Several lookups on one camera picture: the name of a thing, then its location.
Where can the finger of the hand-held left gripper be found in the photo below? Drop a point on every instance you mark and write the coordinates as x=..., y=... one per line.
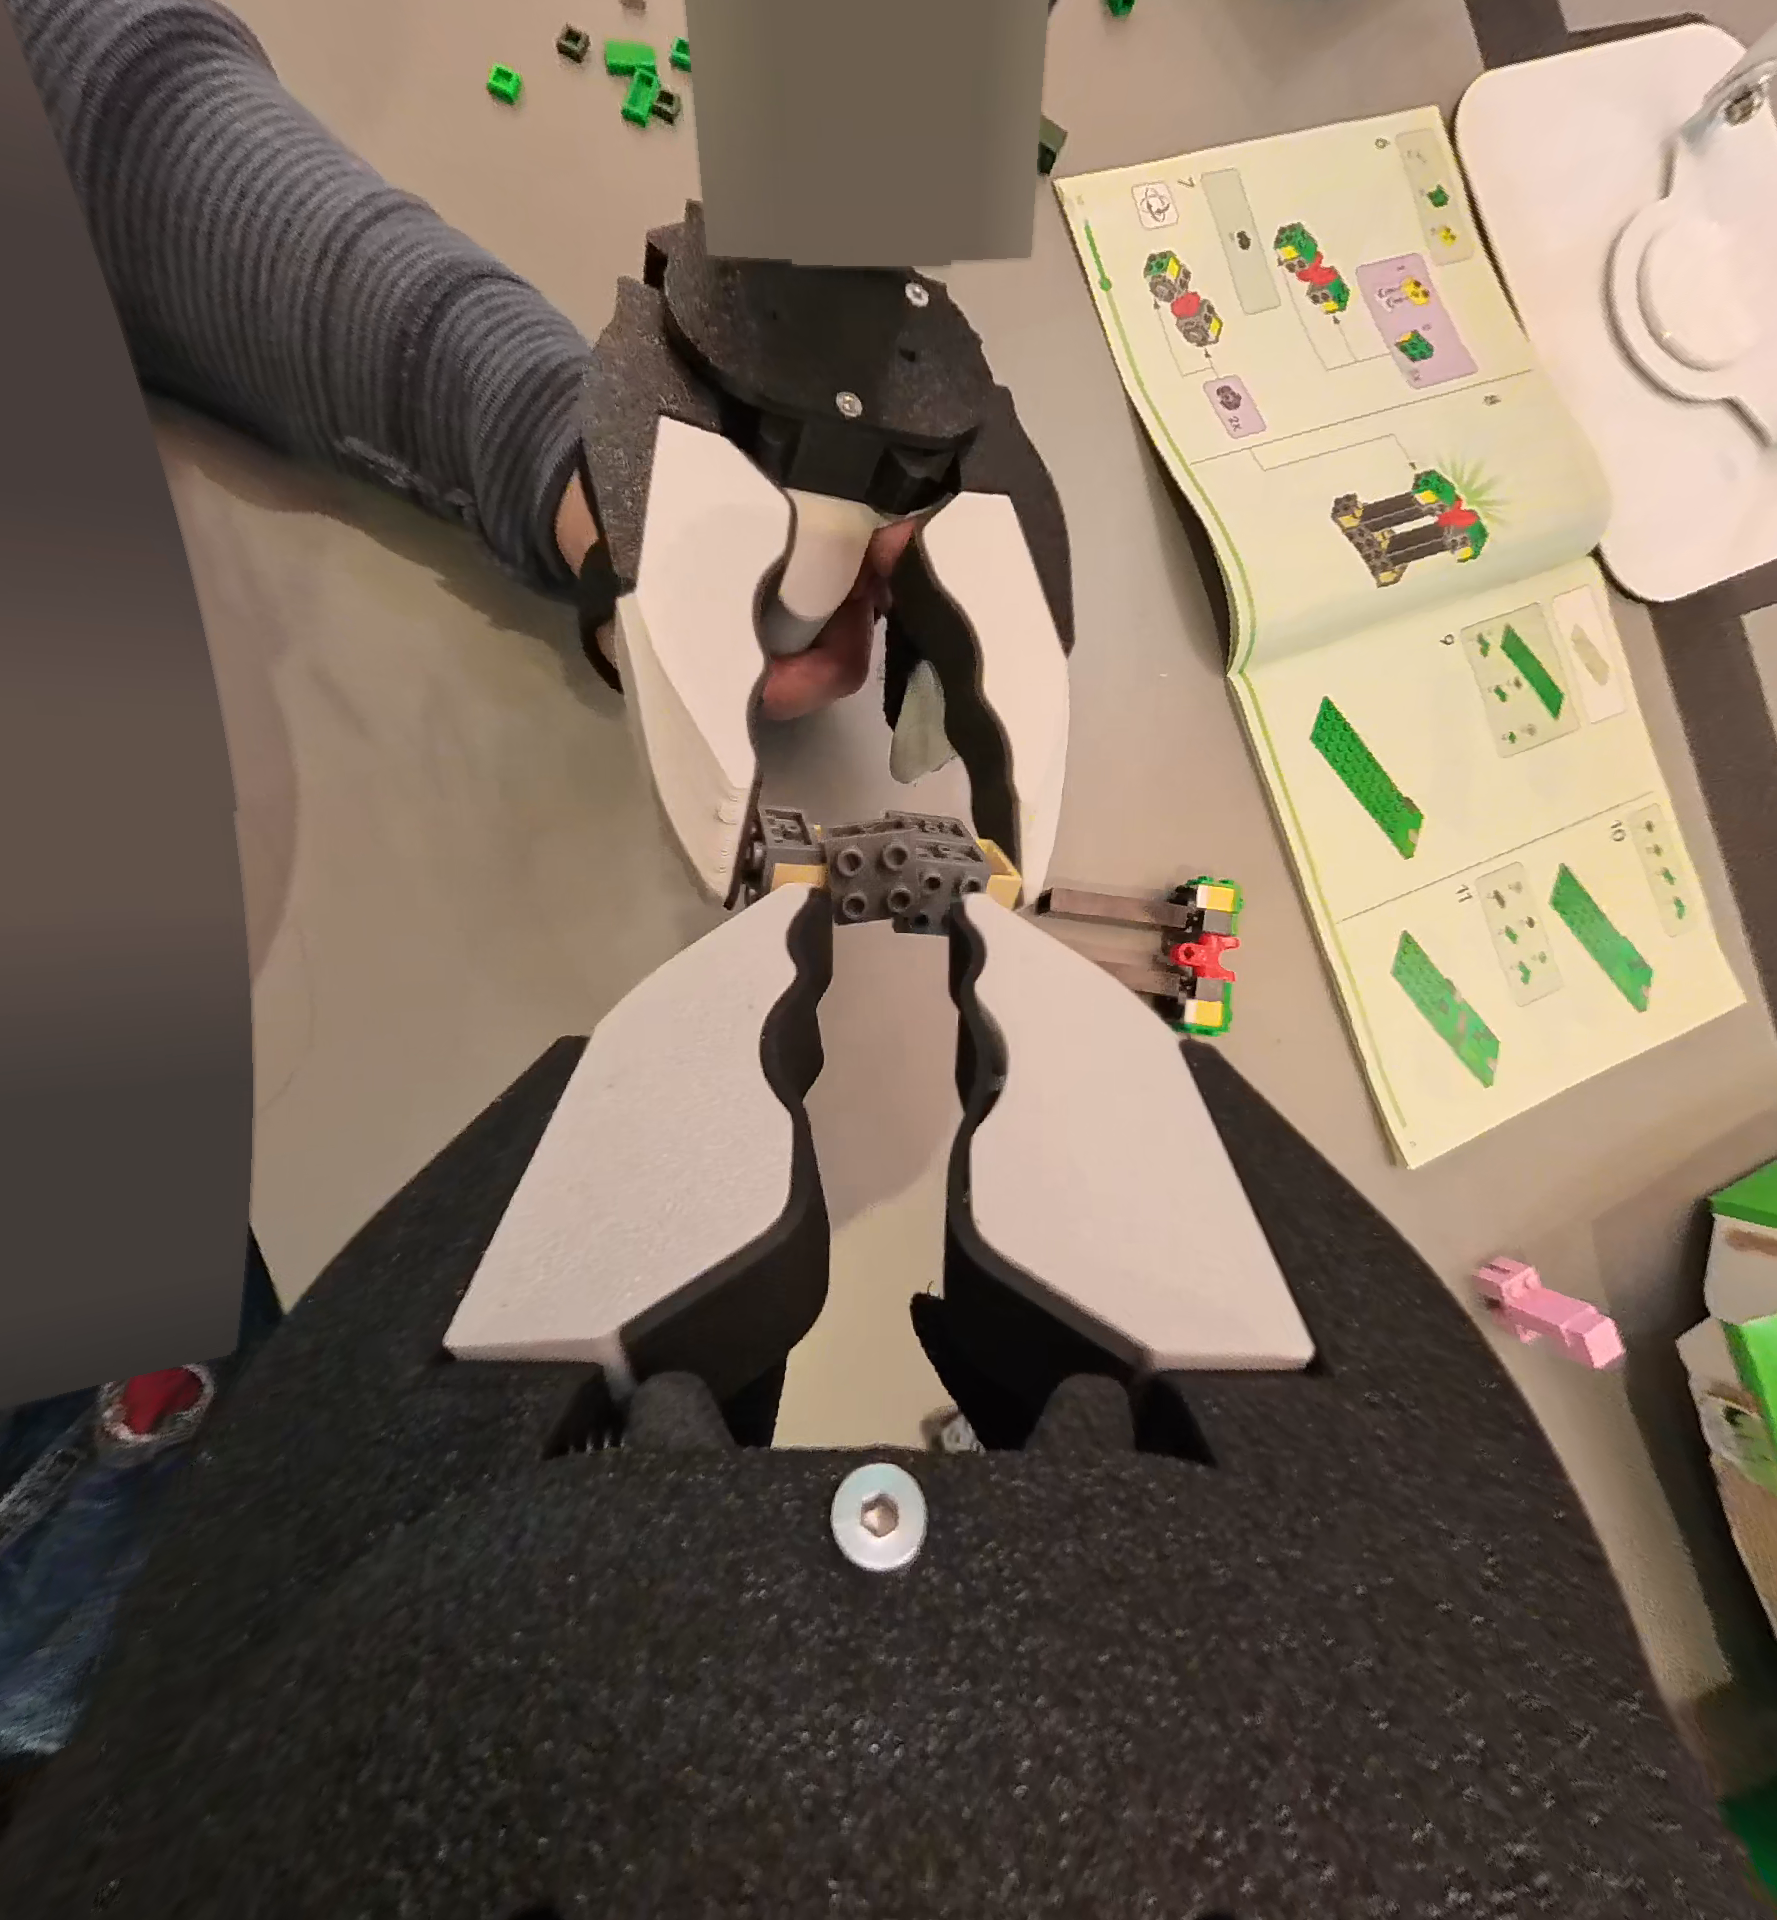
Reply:
x=1008, y=660
x=686, y=645

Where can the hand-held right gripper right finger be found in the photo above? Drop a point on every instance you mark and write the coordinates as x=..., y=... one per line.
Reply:
x=1113, y=1169

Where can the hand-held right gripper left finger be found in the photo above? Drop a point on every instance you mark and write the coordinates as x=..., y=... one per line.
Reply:
x=648, y=1169

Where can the dark grey and tan brick assembly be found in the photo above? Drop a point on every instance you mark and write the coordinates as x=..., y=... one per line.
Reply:
x=791, y=843

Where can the person's left forearm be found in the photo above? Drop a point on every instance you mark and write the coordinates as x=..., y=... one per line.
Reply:
x=304, y=254

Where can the person's left hand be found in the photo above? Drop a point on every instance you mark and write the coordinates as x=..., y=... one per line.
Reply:
x=828, y=682

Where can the black green red brick assembly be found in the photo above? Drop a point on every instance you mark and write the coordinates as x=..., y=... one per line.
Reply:
x=1128, y=938

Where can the pile of small green bricks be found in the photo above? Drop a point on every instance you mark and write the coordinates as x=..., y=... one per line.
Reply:
x=630, y=59

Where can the dark green brick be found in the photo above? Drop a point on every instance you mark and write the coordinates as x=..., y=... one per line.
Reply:
x=1051, y=145

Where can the brick instruction booklet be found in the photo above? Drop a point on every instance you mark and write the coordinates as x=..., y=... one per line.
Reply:
x=1427, y=676

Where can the pink brick figure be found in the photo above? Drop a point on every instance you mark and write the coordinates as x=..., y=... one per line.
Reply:
x=1557, y=1317

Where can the white stand base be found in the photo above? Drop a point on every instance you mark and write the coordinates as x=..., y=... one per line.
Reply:
x=1563, y=226

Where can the person's blue jeans leg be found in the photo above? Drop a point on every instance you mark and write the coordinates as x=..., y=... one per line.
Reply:
x=18, y=1575

